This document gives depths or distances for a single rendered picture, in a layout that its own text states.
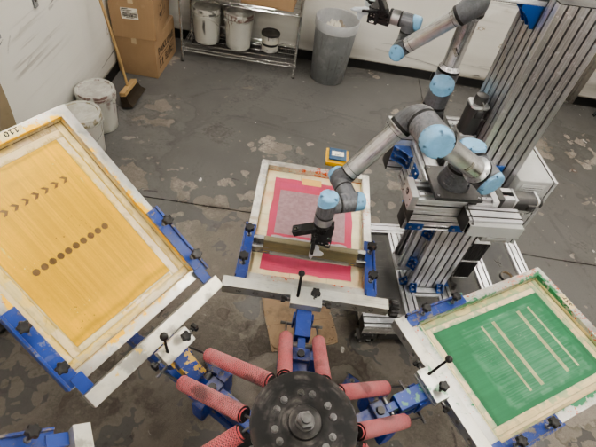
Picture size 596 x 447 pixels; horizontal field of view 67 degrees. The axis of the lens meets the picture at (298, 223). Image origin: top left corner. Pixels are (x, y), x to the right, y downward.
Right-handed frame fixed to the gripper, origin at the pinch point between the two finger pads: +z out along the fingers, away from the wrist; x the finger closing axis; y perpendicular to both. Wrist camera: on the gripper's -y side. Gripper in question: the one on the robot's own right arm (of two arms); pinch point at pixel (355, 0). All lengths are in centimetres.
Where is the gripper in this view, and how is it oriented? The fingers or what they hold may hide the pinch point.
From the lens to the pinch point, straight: 257.6
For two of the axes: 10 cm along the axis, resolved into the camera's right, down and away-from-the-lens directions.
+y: -0.7, 5.7, 8.2
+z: -9.1, -3.7, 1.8
